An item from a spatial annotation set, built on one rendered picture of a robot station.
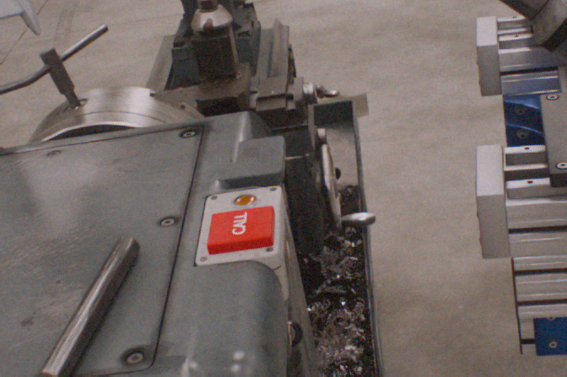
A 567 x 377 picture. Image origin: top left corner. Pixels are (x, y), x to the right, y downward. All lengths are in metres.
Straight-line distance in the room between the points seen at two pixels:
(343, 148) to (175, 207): 1.75
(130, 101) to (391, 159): 2.56
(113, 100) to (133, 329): 0.59
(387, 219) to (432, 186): 0.25
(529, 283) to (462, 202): 2.24
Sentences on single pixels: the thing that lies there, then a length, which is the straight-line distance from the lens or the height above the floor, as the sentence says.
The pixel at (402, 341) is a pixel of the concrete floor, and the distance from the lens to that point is 2.94.
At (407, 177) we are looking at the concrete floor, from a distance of 3.77.
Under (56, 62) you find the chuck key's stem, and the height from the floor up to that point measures 1.30.
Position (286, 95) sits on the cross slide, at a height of 0.96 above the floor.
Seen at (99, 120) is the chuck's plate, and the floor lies 1.24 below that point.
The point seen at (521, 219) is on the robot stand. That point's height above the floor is 1.08.
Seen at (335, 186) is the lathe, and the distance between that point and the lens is 2.14.
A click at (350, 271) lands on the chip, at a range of 2.23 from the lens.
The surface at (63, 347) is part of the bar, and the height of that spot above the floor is 1.28.
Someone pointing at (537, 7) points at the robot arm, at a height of 1.37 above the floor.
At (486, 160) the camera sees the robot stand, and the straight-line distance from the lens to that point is 1.35.
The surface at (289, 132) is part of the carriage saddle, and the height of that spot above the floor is 0.91.
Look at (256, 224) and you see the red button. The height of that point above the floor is 1.27.
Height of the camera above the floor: 1.73
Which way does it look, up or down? 25 degrees down
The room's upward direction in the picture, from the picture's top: 11 degrees counter-clockwise
